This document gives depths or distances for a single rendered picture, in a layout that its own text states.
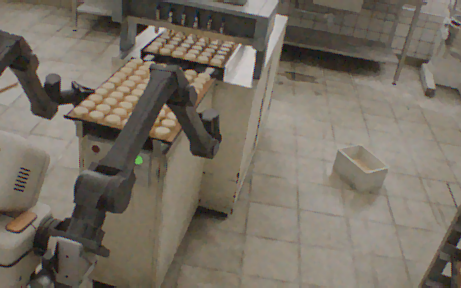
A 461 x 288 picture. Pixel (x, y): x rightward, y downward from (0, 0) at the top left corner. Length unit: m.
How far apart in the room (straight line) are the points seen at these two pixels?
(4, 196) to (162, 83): 0.48
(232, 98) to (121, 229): 0.80
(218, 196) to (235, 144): 0.34
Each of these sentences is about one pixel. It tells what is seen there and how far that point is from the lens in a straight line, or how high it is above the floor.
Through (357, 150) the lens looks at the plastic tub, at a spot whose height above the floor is 0.11.
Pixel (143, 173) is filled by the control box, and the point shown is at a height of 0.76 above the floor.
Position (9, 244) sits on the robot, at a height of 1.11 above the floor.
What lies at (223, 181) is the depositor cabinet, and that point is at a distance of 2.54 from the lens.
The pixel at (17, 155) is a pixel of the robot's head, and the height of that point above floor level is 1.24.
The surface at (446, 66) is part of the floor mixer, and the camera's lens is 5.44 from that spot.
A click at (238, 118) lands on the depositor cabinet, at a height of 0.67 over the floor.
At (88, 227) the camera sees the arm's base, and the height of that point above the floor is 1.10.
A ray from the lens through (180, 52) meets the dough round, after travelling 2.31.
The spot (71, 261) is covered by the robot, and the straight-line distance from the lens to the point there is 1.00.
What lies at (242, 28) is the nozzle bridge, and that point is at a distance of 2.26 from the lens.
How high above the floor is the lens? 1.77
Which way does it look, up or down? 32 degrees down
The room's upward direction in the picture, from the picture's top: 9 degrees clockwise
